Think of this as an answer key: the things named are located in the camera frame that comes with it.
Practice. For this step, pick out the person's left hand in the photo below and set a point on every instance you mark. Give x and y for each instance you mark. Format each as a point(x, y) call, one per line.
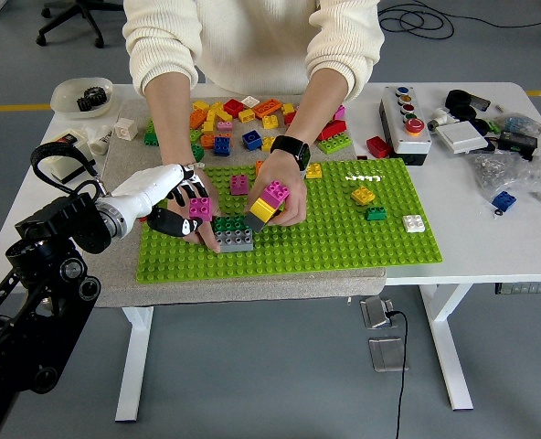
point(295, 196)

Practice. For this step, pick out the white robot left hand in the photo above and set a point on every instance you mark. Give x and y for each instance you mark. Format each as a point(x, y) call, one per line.
point(147, 187)

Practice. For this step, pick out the person's right hand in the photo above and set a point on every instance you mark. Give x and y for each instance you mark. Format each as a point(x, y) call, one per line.
point(214, 233)

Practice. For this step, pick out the magenta two-by-two brick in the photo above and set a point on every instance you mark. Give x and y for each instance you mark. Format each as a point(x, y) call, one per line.
point(239, 185)
point(200, 209)
point(275, 192)

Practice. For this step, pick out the grey two-by-four brick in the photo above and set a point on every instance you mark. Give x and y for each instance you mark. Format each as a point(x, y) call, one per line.
point(234, 241)

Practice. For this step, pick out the yellow arch brick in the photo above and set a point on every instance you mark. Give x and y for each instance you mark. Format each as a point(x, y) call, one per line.
point(263, 209)

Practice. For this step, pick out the dark grey sloped brick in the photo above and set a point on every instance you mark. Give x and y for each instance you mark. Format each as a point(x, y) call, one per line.
point(253, 222)

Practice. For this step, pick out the person's left forearm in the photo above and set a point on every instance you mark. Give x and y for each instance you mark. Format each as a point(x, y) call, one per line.
point(314, 114)

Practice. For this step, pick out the person's right forearm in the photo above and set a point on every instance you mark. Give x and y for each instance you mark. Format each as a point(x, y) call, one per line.
point(174, 128)

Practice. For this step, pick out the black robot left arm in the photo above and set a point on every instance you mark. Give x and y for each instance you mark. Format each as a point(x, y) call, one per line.
point(60, 219)

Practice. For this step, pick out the green studded baseplate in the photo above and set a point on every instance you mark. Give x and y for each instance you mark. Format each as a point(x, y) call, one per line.
point(321, 238)

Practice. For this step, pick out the yellow two-by-two brick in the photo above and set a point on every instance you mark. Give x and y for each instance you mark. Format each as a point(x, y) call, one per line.
point(270, 121)
point(315, 171)
point(267, 143)
point(363, 194)

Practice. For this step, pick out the black wristwatch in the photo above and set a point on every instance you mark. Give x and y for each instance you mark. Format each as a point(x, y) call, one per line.
point(293, 148)

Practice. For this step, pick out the dark green two-by-two brick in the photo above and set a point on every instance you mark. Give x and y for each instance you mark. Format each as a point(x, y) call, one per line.
point(151, 137)
point(375, 213)

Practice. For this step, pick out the white cube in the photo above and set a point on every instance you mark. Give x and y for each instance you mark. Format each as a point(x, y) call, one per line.
point(125, 129)

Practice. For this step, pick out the dark green two-by-four brick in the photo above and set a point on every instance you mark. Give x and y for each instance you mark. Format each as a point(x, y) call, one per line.
point(198, 152)

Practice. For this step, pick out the lime two-by-four brick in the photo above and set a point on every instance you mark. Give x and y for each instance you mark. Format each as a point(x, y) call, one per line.
point(335, 144)
point(196, 135)

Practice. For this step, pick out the white tube fitting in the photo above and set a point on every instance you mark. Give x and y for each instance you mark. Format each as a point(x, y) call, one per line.
point(98, 141)

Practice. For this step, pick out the grey-brown mat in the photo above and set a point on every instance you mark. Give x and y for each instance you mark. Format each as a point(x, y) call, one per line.
point(252, 290)

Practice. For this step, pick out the blue hollow brick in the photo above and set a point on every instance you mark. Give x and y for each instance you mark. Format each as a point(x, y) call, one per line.
point(252, 139)

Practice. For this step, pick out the red two-by-four brick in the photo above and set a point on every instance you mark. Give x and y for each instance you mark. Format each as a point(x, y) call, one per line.
point(333, 130)

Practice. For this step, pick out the blue two-by-two brick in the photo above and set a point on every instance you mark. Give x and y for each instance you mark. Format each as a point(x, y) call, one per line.
point(503, 200)
point(221, 145)

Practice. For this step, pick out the small yellow brick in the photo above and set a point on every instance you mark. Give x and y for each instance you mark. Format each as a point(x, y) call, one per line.
point(288, 109)

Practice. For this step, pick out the long yellow brick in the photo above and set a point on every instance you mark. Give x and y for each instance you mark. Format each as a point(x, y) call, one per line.
point(210, 121)

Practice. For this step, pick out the light pink brick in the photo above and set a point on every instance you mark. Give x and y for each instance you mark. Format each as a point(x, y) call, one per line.
point(225, 125)

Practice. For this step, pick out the black gear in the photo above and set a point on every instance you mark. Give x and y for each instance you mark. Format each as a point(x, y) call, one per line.
point(84, 104)
point(95, 95)

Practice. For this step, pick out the red two-by-two brick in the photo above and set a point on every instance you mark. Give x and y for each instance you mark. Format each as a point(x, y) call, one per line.
point(233, 107)

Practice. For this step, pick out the white bowl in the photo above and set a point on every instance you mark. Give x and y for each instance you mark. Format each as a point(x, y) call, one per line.
point(67, 107)

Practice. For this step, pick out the white two-by-two brick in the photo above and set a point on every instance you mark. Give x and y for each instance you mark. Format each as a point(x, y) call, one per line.
point(413, 223)

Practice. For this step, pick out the push-button control box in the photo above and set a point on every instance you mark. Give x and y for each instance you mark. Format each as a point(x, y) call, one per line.
point(405, 137)

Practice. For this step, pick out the metal floor socket box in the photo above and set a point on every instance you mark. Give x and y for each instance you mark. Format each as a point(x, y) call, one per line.
point(378, 312)

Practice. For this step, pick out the white plug fitting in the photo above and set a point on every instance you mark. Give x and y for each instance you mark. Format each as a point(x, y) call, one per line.
point(440, 119)

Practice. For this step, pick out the metal floor plate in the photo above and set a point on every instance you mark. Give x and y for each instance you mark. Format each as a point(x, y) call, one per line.
point(387, 354)

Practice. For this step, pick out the black office chair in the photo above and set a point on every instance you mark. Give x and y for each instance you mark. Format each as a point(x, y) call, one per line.
point(89, 8)

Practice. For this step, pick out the white table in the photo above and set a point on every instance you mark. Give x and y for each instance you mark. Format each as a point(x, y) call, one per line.
point(480, 247)

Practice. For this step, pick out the black round part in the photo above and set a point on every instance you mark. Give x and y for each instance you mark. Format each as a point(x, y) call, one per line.
point(480, 125)

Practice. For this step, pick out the clear bags of screws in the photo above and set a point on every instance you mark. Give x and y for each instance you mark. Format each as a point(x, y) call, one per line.
point(512, 174)

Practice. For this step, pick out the black adapter box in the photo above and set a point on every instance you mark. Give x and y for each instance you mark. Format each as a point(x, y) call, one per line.
point(518, 142)

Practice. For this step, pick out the table height control panel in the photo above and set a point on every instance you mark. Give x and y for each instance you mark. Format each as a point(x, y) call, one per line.
point(528, 288)

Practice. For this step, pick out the white red-green switch box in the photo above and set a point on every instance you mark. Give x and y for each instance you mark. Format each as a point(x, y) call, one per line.
point(67, 167)

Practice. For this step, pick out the white flat switch plate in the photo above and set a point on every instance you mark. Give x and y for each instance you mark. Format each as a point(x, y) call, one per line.
point(461, 137)

